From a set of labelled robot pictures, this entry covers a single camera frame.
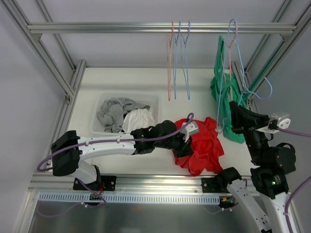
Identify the aluminium frame post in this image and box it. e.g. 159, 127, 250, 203
0, 0, 87, 105
231, 0, 311, 100

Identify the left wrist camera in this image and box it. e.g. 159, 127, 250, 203
181, 121, 199, 142

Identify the red tank top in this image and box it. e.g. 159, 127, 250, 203
174, 117, 225, 176

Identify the white tank top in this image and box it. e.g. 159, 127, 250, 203
122, 109, 156, 133

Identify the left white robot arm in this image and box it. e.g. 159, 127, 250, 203
51, 120, 199, 191

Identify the purple cable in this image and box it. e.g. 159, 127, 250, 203
36, 112, 195, 173
278, 128, 311, 233

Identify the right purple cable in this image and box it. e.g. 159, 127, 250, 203
278, 128, 311, 233

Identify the grey tank top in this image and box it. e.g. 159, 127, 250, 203
96, 97, 151, 133

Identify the aluminium frame left post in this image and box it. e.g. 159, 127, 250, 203
0, 0, 87, 105

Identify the pink hanger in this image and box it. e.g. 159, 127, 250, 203
166, 21, 174, 101
222, 19, 238, 101

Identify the white plastic basket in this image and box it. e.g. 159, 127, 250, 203
90, 92, 161, 135

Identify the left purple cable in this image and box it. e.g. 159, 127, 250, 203
36, 112, 195, 173

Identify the light blue hanger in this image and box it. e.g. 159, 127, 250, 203
180, 21, 191, 100
215, 18, 273, 134
173, 22, 181, 99

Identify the aluminium front rail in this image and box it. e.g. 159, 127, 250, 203
29, 172, 290, 196

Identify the aluminium frame right post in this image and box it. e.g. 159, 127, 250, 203
231, 0, 311, 100

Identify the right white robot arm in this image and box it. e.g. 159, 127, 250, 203
213, 101, 311, 233

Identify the aluminium hanging rail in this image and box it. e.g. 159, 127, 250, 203
27, 22, 297, 35

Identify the white slotted cable duct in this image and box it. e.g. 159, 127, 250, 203
38, 192, 221, 205

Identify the green tank top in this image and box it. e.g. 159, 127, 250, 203
210, 35, 246, 144

